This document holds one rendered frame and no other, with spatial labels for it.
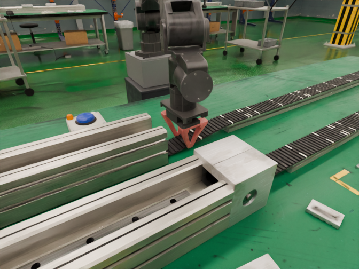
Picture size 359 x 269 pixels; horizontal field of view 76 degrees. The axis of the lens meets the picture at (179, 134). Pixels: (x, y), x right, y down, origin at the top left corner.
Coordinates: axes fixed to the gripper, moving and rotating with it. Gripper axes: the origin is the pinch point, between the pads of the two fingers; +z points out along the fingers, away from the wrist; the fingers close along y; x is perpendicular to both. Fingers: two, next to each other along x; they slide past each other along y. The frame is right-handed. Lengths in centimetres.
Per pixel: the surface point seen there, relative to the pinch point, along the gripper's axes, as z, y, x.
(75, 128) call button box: -4.9, -11.6, -21.5
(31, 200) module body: -2.4, 3.1, -32.3
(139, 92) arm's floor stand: 3.3, -39.8, 6.4
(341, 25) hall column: 60, -241, 590
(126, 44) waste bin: 80, -465, 163
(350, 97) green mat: 4, 8, 66
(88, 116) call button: -6.1, -13.3, -17.8
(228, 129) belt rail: 1.0, 1.8, 13.1
